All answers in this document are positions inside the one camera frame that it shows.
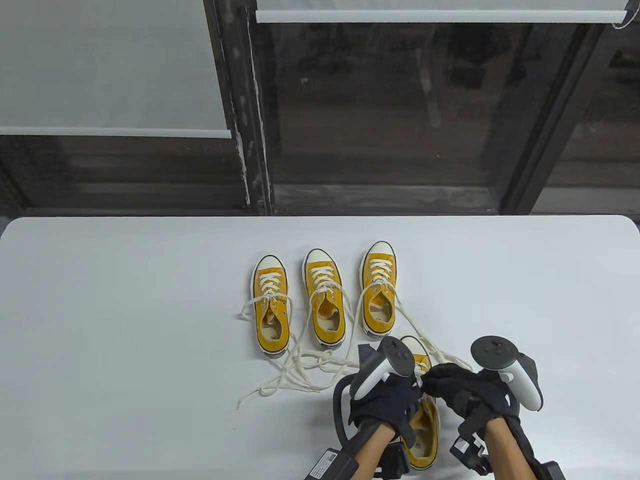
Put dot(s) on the person's right hand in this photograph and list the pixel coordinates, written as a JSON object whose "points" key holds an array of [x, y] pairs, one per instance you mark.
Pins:
{"points": [[460, 385]]}

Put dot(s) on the person's left hand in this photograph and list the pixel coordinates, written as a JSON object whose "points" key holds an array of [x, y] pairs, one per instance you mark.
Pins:
{"points": [[385, 405]]}

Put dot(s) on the yellow canvas shoe white laces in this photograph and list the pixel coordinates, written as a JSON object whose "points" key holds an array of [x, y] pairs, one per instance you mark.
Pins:
{"points": [[379, 252], [427, 440], [269, 265], [320, 257]]}

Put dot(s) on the person's left forearm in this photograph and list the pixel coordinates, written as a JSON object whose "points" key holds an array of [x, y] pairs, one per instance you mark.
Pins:
{"points": [[372, 452]]}

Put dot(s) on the person's right forearm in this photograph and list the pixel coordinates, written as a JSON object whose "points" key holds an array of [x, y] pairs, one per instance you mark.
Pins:
{"points": [[510, 450]]}

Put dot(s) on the grey and white handheld controller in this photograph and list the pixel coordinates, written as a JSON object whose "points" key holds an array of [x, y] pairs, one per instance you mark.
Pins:
{"points": [[397, 355], [495, 350]]}

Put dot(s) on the black box with white label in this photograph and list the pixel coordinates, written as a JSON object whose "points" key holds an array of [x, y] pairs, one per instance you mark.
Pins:
{"points": [[332, 465]]}

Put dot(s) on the plain black box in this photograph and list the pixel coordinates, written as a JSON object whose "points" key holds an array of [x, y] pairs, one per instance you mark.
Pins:
{"points": [[552, 471]]}

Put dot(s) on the dark framed window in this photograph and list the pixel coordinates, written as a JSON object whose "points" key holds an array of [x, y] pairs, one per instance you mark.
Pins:
{"points": [[250, 125]]}

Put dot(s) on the short white roller blind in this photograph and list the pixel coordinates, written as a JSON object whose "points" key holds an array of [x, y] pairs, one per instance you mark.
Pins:
{"points": [[425, 16]]}

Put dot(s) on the long white roller blind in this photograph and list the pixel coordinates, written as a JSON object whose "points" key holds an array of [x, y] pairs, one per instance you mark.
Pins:
{"points": [[100, 65]]}

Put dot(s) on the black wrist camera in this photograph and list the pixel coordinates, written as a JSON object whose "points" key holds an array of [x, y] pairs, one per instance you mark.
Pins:
{"points": [[470, 452], [395, 462]]}

